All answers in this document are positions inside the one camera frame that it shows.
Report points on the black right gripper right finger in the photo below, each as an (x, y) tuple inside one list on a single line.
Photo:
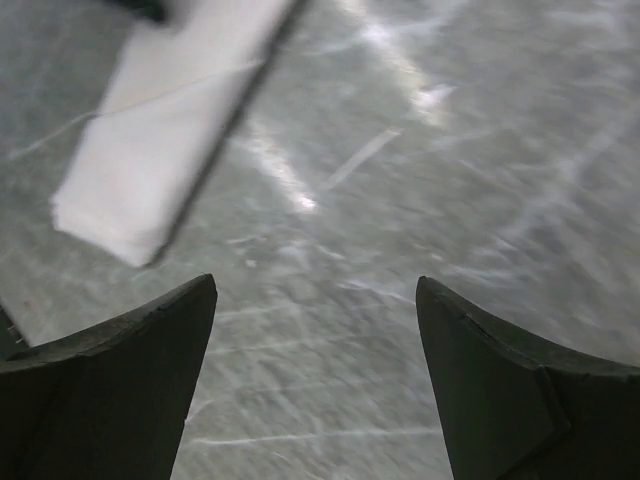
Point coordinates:
[(514, 405)]

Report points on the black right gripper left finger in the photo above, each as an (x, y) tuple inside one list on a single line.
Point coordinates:
[(109, 401)]

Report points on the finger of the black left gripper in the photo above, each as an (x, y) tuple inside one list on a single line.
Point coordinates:
[(152, 10)]

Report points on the white cloth napkin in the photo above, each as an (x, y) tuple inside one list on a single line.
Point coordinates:
[(171, 96)]

